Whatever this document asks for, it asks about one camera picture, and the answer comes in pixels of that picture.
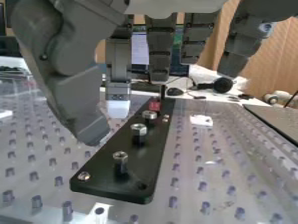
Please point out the white desk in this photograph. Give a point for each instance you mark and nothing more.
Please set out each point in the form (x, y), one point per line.
(194, 80)

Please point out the thin stick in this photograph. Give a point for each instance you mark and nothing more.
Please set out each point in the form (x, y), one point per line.
(162, 92)

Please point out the large steel nut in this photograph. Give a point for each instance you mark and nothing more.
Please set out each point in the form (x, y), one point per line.
(149, 115)

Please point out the small steel nut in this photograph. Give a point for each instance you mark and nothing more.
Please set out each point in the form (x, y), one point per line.
(119, 157)

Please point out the large square metal plate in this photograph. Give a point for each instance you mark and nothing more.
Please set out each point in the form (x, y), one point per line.
(200, 120)

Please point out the clear box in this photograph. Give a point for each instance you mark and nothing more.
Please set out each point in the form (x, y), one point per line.
(220, 160)

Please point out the medium steel nut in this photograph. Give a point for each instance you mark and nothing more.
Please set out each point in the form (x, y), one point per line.
(138, 129)

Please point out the computer mouse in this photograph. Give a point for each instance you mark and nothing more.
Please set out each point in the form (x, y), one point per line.
(174, 91)

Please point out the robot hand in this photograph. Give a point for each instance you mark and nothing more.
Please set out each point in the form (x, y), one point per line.
(66, 66)

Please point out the black plate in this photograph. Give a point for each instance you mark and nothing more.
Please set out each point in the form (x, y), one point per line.
(141, 166)

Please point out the computer screen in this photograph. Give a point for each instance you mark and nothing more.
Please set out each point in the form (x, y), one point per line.
(141, 50)

